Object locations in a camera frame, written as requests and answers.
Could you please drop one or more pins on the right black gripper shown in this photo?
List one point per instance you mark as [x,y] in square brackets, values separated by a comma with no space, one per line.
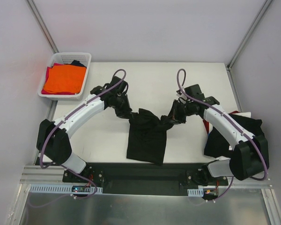
[174,115]

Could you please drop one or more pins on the right aluminium corner post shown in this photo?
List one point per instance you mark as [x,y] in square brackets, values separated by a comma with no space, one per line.
[253,26]

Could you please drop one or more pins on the left aluminium corner post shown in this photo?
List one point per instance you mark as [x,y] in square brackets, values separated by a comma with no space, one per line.
[42,25]

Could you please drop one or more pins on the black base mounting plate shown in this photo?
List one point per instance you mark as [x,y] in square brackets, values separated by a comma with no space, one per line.
[169,179]

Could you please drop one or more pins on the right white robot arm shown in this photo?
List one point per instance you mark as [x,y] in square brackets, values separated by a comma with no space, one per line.
[249,151]

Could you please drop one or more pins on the right white cable duct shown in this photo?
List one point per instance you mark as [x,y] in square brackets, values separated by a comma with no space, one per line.
[199,192]

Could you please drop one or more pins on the aluminium corner post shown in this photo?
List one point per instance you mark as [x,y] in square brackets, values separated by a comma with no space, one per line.
[42,25]
[253,26]

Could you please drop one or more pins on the left white cable duct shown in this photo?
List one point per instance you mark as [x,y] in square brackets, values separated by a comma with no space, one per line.
[64,189]

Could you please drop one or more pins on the navy t shirt in basket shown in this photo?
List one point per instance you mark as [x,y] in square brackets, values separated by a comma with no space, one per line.
[77,64]

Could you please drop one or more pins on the white plastic laundry basket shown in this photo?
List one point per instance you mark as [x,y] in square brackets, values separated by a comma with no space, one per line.
[62,58]

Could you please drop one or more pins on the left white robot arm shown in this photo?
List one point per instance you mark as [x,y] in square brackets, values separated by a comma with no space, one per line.
[53,138]

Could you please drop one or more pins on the black t shirt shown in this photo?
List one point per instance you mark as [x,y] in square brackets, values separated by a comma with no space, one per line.
[255,127]
[147,137]

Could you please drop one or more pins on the orange t shirt in basket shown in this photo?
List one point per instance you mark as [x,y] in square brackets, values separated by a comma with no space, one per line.
[70,79]

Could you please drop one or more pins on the white cable duct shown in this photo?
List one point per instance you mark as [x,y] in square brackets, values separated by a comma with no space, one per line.
[64,189]
[199,192]

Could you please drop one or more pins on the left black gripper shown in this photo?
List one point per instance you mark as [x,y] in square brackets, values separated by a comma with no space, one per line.
[125,111]

